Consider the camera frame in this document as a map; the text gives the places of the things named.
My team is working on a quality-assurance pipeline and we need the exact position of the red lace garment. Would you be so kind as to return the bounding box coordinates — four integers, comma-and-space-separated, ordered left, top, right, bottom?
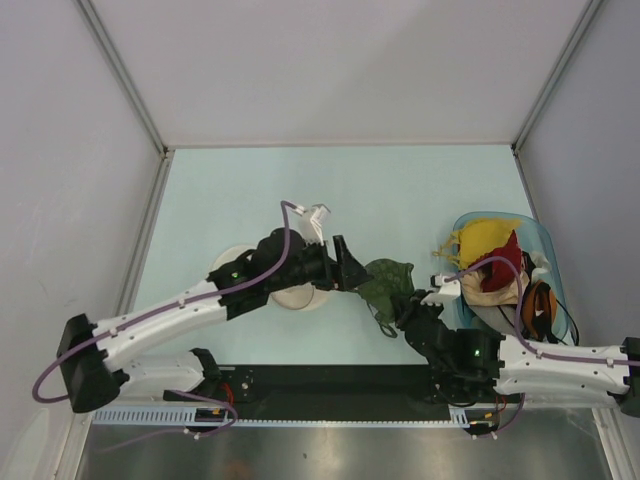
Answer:
481, 231, 522, 292

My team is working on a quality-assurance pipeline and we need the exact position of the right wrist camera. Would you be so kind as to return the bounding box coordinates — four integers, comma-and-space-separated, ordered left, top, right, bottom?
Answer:
421, 273, 461, 306

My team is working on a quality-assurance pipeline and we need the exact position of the orange black garment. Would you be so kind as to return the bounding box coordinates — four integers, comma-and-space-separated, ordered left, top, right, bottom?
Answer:
521, 280, 559, 344

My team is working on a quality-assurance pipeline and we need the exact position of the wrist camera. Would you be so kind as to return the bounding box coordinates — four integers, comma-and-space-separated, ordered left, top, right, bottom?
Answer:
421, 273, 461, 306
294, 204, 331, 245

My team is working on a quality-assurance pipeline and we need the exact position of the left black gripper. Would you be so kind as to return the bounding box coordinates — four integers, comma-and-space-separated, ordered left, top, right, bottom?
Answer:
267, 235, 372, 292

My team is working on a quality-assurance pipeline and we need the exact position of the translucent blue plastic basket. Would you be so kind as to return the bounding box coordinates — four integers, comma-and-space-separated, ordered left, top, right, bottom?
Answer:
453, 211, 572, 340

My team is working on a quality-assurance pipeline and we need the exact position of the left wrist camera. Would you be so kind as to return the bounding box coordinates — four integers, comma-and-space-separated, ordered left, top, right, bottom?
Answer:
294, 204, 331, 245

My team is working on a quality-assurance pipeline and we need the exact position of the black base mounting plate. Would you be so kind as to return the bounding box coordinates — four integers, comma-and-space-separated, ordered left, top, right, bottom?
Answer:
164, 363, 521, 422

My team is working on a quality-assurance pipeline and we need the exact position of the white slotted cable duct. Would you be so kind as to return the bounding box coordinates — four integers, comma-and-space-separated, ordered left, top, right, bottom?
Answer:
93, 404, 499, 429

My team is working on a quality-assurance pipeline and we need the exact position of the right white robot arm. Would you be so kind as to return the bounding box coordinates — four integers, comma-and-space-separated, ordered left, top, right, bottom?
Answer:
391, 290, 639, 418

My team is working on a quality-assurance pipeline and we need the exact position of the round beige mesh laundry bag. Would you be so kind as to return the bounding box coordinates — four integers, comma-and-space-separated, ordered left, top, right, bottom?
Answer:
210, 244, 330, 311

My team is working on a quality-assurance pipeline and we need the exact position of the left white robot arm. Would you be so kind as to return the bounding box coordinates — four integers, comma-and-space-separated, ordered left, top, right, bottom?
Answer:
56, 228, 371, 413

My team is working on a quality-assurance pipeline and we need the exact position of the beige garment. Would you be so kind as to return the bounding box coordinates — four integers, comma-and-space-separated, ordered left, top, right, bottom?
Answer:
459, 271, 519, 307

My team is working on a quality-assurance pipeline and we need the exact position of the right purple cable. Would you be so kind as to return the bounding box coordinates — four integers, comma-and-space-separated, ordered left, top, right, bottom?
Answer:
444, 256, 640, 441

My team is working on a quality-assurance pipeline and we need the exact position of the yellow garment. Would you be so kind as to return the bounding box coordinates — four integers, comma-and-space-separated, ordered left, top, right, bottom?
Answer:
432, 217, 521, 270

